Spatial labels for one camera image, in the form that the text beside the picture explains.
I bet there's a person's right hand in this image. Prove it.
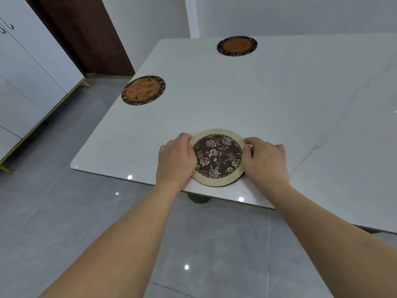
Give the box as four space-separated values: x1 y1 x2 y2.
241 137 291 193

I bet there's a person's left hand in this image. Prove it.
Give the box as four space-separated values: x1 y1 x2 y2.
155 132 198 192

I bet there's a beige rim floral placemat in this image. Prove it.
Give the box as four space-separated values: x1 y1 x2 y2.
189 128 247 188

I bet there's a brown bird pattern placemat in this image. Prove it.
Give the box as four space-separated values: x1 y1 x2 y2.
121 75 166 106

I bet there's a black floral rim brown placemat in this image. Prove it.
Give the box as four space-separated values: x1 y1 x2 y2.
216 36 258 57

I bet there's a person's right forearm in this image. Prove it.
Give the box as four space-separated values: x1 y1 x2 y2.
266 183 397 298

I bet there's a person's left forearm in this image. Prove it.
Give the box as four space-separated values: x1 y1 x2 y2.
38 180 187 298

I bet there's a dark ribbed table base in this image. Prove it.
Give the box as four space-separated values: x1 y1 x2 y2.
186 194 212 204

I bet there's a white marble table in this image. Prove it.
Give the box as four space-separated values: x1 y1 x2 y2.
70 33 397 235

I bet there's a dark wooden door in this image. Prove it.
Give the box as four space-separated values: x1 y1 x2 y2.
23 0 136 77

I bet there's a white cabinet with gold feet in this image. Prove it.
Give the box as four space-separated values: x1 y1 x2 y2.
0 0 93 175

